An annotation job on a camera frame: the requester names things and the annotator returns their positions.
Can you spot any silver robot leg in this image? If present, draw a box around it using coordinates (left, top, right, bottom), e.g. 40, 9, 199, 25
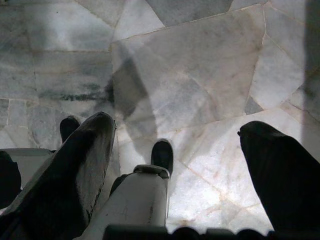
83, 139, 175, 240
0, 116, 81, 210

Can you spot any silver robot right leg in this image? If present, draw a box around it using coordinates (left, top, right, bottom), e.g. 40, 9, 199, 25
83, 139, 175, 240

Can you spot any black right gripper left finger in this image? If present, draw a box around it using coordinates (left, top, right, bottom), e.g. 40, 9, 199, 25
0, 111, 117, 240

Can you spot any silver robot left leg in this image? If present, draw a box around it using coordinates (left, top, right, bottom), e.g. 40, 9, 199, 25
0, 116, 81, 210

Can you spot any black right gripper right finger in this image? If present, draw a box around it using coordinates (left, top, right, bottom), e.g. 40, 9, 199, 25
236, 120, 320, 235

